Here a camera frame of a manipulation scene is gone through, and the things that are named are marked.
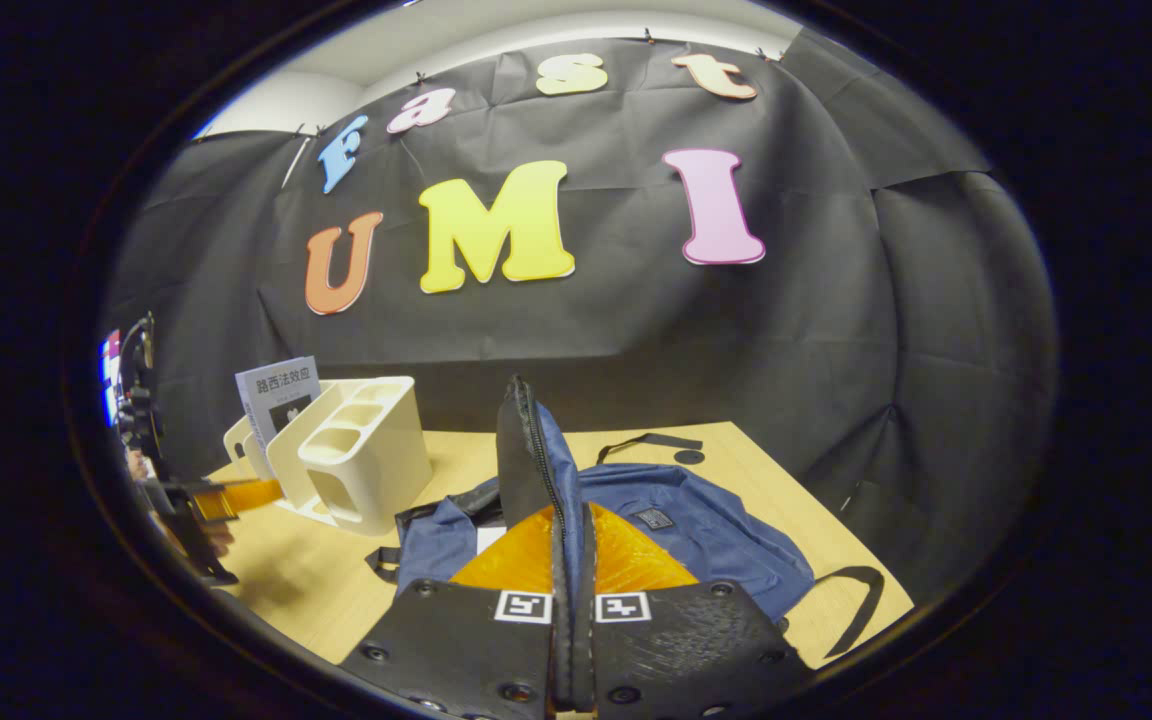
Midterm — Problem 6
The white plastic bookshelf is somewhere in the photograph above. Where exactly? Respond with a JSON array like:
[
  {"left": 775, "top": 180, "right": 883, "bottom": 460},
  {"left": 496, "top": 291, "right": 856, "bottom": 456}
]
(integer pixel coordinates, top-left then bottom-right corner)
[{"left": 223, "top": 376, "right": 434, "bottom": 537}]

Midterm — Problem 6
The blue schoolbag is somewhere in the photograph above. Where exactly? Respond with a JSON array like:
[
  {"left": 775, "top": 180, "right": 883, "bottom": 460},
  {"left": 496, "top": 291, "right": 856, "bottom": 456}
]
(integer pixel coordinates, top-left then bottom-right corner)
[{"left": 366, "top": 375, "right": 887, "bottom": 661}]

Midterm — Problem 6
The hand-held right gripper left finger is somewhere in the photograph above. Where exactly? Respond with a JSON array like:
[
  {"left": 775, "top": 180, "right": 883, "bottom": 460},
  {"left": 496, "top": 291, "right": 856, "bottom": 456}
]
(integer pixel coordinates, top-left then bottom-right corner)
[{"left": 339, "top": 503, "right": 574, "bottom": 720}]

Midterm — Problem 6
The black backdrop cloth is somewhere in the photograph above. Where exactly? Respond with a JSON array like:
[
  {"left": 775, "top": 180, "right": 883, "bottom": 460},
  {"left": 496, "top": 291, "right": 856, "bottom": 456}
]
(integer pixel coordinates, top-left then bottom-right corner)
[{"left": 101, "top": 30, "right": 1057, "bottom": 601}]

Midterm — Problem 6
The printed background poster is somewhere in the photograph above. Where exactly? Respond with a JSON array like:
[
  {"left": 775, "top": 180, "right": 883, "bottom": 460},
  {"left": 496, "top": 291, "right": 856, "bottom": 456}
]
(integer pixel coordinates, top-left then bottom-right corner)
[{"left": 99, "top": 330, "right": 125, "bottom": 426}]

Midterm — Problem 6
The blue-grey cover book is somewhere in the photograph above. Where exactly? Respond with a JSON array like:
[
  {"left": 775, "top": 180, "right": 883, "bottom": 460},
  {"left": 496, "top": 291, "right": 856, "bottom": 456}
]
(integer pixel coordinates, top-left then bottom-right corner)
[{"left": 235, "top": 356, "right": 323, "bottom": 453}]

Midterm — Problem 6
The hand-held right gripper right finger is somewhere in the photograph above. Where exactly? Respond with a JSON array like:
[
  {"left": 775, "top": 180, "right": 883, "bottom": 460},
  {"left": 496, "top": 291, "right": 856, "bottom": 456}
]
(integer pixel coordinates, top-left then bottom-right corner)
[{"left": 574, "top": 503, "right": 817, "bottom": 720}]

